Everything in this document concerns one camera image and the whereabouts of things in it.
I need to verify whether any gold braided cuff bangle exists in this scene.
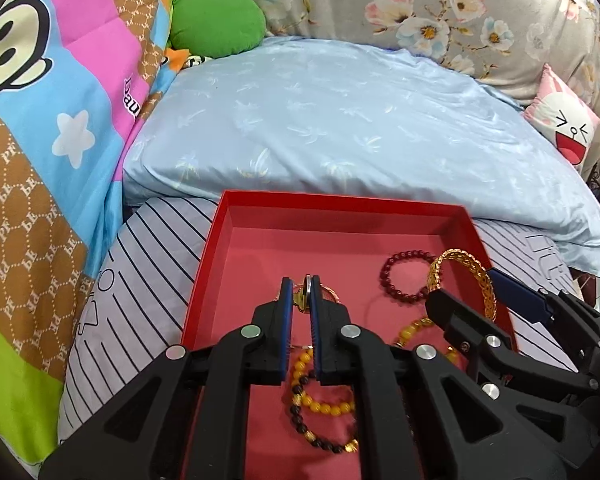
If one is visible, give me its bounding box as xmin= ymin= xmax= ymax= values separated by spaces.
xmin=426 ymin=249 xmax=497 ymax=322

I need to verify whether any yellow jade bead bracelet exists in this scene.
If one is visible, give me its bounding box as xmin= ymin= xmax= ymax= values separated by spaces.
xmin=392 ymin=316 xmax=461 ymax=363

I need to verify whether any red cardboard box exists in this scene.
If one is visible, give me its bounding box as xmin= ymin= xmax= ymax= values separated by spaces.
xmin=181 ymin=190 xmax=520 ymax=480

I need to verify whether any orange patterned plush toy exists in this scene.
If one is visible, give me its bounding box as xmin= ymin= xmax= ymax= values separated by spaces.
xmin=162 ymin=47 xmax=213 ymax=72

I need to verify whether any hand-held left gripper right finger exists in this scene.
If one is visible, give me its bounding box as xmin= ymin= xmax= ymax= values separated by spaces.
xmin=309 ymin=275 xmax=566 ymax=480

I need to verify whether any dark red bead bracelet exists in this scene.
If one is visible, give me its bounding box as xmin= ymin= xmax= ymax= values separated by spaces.
xmin=380 ymin=250 xmax=433 ymax=304

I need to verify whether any pink cartoon face cushion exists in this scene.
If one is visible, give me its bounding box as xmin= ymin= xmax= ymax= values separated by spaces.
xmin=522 ymin=63 xmax=600 ymax=167

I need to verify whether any thin gold bangle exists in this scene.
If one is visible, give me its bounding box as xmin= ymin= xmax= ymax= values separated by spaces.
xmin=279 ymin=277 xmax=342 ymax=313

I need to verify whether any black bead bracelet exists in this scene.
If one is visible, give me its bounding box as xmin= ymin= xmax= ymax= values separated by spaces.
xmin=289 ymin=375 xmax=361 ymax=455

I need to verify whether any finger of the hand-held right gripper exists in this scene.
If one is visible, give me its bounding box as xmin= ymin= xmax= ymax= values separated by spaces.
xmin=425 ymin=289 xmax=596 ymax=401
xmin=487 ymin=267 xmax=600 ymax=348

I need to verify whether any green plush cushion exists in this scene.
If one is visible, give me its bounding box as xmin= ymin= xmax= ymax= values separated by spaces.
xmin=169 ymin=0 xmax=267 ymax=58

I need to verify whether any colourful cartoon monkey blanket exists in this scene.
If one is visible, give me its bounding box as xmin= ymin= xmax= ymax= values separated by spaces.
xmin=0 ymin=0 xmax=183 ymax=466

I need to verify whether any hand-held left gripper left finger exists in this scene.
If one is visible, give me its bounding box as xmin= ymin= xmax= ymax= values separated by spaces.
xmin=39 ymin=276 xmax=296 ymax=480

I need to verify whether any light blue pillow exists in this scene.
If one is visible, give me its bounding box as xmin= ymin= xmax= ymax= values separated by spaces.
xmin=122 ymin=35 xmax=600 ymax=277

